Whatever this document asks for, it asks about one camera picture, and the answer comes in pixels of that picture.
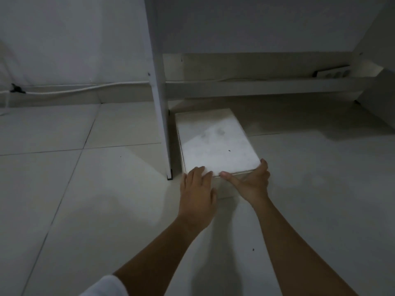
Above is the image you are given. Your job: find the person's right hand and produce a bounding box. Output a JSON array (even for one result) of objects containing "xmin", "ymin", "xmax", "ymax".
[{"xmin": 219, "ymin": 158, "xmax": 271, "ymax": 208}]

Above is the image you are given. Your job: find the person's left hand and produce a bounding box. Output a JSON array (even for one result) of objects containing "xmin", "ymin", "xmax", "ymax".
[{"xmin": 178, "ymin": 166, "xmax": 218, "ymax": 227}]

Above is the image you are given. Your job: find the white box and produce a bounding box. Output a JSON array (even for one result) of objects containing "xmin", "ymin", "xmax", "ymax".
[{"xmin": 175, "ymin": 108, "xmax": 261, "ymax": 200}]

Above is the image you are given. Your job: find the person's right forearm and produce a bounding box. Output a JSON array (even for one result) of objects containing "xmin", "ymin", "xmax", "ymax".
[{"xmin": 251, "ymin": 196, "xmax": 359, "ymax": 296}]

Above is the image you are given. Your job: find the person's left forearm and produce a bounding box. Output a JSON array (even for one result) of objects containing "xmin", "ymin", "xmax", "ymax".
[{"xmin": 113, "ymin": 215, "xmax": 213, "ymax": 296}]

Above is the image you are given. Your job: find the white sleeve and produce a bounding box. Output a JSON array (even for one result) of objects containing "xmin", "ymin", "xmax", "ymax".
[{"xmin": 80, "ymin": 275, "xmax": 129, "ymax": 296}]

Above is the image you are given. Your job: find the white power strip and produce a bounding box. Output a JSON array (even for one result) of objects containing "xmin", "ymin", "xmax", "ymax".
[{"xmin": 314, "ymin": 66, "xmax": 353, "ymax": 79}]

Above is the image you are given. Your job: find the white desk frame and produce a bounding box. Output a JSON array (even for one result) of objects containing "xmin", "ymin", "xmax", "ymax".
[{"xmin": 143, "ymin": 0, "xmax": 395, "ymax": 182}]

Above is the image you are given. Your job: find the white cable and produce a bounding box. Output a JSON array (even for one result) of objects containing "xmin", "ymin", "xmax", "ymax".
[{"xmin": 0, "ymin": 81, "xmax": 152, "ymax": 96}]

